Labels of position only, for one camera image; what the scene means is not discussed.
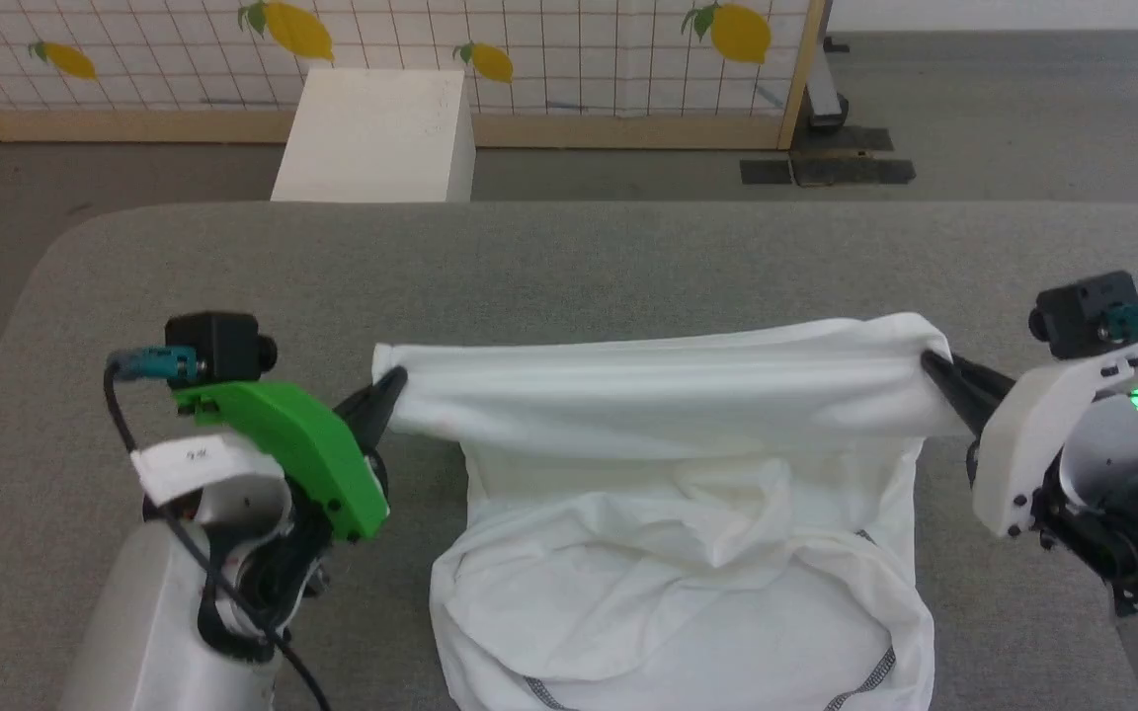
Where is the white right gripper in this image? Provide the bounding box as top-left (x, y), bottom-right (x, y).
top-left (922, 341), bottom-right (1138, 541)

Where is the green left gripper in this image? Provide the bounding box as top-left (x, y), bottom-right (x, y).
top-left (174, 365), bottom-right (410, 542)

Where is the white shirt with grey stitching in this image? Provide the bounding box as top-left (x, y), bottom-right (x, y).
top-left (371, 313), bottom-right (970, 711)

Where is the white paper label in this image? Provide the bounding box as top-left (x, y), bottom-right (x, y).
top-left (130, 436), bottom-right (285, 507)

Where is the grey fabric sofa cushion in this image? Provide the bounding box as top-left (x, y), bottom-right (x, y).
top-left (0, 202), bottom-right (1138, 711)

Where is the white rectangular block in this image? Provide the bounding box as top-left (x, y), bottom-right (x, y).
top-left (271, 69), bottom-right (476, 203)

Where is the lemon print grid partition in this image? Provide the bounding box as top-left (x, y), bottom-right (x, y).
top-left (0, 0), bottom-right (832, 151)

